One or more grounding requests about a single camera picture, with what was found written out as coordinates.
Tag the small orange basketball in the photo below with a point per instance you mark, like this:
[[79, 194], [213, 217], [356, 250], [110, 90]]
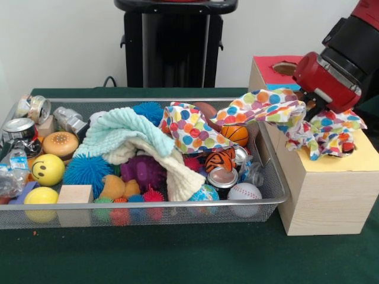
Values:
[[237, 134]]

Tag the polka dot cloth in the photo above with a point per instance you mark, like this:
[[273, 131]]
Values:
[[266, 106], [192, 130]]

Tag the cream knit cloth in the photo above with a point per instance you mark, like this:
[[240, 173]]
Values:
[[180, 177]]

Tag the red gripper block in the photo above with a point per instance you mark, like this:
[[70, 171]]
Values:
[[325, 83]]

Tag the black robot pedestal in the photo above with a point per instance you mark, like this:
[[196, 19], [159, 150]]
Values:
[[171, 44]]

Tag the plain wooden block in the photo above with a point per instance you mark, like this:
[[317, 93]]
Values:
[[75, 193]]

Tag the toy burger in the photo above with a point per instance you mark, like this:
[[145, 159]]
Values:
[[60, 143]]

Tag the dark green table cloth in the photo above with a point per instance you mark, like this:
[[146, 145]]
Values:
[[177, 257]]

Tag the yellow smiley ball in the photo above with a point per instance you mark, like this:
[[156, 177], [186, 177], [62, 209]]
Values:
[[47, 170]]

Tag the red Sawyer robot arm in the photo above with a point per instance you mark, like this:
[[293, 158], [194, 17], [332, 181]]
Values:
[[352, 44]]

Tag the shallow clear mesh bin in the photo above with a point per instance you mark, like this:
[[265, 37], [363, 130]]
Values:
[[183, 216]]

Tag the mint green knit cloth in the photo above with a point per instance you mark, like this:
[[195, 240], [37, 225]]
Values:
[[124, 124]]

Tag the plain yellow ball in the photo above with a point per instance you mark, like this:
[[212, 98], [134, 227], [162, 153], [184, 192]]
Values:
[[41, 196]]

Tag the wooden box with three holes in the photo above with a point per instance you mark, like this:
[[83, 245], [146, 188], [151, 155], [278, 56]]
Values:
[[325, 201]]

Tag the white baseball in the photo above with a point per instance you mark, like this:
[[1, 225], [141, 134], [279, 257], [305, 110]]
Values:
[[244, 191]]

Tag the blue spiky ball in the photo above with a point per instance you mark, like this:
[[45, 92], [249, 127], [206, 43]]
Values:
[[86, 173]]

